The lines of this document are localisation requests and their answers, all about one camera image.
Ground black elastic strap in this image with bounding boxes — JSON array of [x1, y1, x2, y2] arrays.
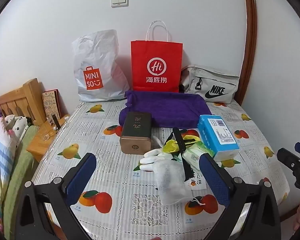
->
[[172, 127, 193, 183]]

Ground purple fleece cloth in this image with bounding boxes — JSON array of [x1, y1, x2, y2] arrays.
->
[[119, 90, 212, 128]]

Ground patterned book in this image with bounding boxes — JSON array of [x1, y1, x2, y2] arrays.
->
[[42, 89, 62, 120]]

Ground dark green tin box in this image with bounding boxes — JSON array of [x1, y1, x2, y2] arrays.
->
[[119, 112, 153, 154]]

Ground clear glass cup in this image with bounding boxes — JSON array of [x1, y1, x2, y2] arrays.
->
[[39, 127, 53, 142]]

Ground white mesh drawstring pouch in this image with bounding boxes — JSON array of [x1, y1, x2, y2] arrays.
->
[[154, 159, 207, 208]]

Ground white plastic shopping bag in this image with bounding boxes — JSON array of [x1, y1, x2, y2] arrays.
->
[[72, 29, 130, 102]]

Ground wooden nightstand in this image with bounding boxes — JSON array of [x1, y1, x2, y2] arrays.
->
[[26, 115, 70, 163]]

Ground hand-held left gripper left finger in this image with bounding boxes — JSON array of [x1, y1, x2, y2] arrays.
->
[[14, 152, 98, 240]]

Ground white knit glove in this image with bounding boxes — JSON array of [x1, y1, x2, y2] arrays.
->
[[143, 148, 180, 160], [139, 156, 165, 172]]

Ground white sachet orange print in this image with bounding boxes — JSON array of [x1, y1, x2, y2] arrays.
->
[[186, 171, 208, 189]]

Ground green wet wipes pack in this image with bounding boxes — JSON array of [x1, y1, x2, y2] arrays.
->
[[181, 141, 215, 173]]

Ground grey waist bag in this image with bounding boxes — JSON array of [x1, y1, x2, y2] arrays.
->
[[180, 64, 240, 104]]

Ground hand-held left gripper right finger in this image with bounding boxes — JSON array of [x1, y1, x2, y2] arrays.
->
[[199, 152, 282, 240]]

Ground yellow mesh sports brace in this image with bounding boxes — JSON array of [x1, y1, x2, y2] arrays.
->
[[162, 129, 202, 160]]

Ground pastel striped pillow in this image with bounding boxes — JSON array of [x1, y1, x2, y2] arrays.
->
[[0, 117, 18, 230]]

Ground green bed sheet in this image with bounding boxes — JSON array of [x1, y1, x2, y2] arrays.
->
[[2, 125, 40, 240]]

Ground brown wooden door frame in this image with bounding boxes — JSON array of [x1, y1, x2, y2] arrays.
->
[[236, 0, 258, 109]]

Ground fruit print tablecloth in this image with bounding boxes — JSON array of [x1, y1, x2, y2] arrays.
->
[[31, 99, 290, 240]]

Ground blue tissue pack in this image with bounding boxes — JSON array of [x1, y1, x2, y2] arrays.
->
[[198, 114, 240, 161]]

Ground wooden headboard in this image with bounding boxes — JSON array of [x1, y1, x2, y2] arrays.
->
[[0, 78, 47, 125]]

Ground white flower print pillow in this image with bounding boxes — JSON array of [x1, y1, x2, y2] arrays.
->
[[4, 114, 30, 140]]

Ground red paper bag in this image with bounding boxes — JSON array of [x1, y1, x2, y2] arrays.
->
[[130, 20, 183, 93]]

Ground white wall light switch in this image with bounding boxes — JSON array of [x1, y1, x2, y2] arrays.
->
[[111, 0, 129, 8]]

